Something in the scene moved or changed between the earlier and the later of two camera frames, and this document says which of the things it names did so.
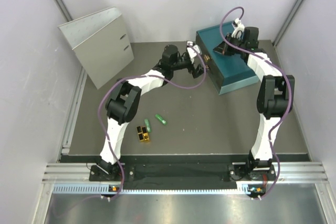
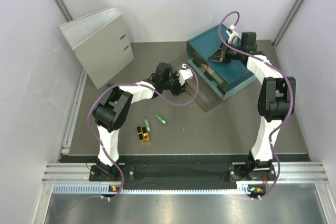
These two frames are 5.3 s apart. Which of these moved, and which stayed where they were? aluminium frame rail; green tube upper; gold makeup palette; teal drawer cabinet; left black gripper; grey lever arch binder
Moved: left black gripper; teal drawer cabinet
Stayed: grey lever arch binder; green tube upper; aluminium frame rail; gold makeup palette
